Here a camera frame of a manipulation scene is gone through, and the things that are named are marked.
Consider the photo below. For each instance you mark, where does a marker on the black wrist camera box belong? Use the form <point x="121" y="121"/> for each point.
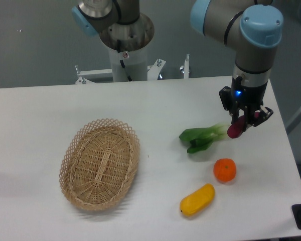
<point x="225" y="96"/>

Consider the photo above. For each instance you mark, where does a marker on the orange tangerine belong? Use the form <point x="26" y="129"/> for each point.
<point x="224" y="170"/>

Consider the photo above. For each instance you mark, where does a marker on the green bok choy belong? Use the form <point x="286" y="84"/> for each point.
<point x="200" y="139"/>

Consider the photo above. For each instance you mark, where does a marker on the white metal base frame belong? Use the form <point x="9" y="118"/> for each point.
<point x="125" y="68"/>

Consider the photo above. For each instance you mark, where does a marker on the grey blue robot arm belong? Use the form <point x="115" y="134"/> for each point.
<point x="252" y="28"/>

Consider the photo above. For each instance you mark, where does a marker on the purple sweet potato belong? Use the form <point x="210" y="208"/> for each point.
<point x="236" y="129"/>

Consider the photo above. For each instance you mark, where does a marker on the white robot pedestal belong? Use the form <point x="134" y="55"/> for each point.
<point x="127" y="48"/>

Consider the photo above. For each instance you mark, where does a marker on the yellow mango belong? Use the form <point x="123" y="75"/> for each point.
<point x="198" y="200"/>

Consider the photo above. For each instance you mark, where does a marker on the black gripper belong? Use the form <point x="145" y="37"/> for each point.
<point x="252" y="97"/>

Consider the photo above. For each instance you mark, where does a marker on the woven wicker basket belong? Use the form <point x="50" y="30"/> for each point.
<point x="100" y="165"/>

